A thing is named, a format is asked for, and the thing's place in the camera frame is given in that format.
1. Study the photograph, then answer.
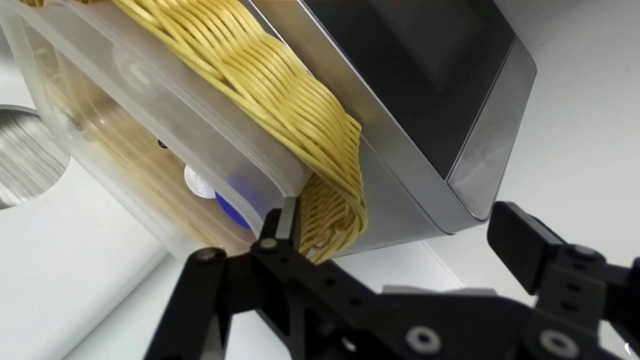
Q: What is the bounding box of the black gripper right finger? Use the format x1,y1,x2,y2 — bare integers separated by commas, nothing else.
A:
485,198,640,360

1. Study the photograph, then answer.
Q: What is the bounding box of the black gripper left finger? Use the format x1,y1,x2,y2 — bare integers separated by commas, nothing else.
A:
142,196,416,360

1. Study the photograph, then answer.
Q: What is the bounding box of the clear plastic container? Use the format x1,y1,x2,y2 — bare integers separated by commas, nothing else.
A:
0,0,311,263

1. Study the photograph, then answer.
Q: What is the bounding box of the brown wicker basket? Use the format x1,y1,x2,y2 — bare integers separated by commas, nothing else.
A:
18,0,370,266

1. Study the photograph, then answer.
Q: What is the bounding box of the silver microwave oven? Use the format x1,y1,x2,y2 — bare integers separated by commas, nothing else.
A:
247,0,539,259

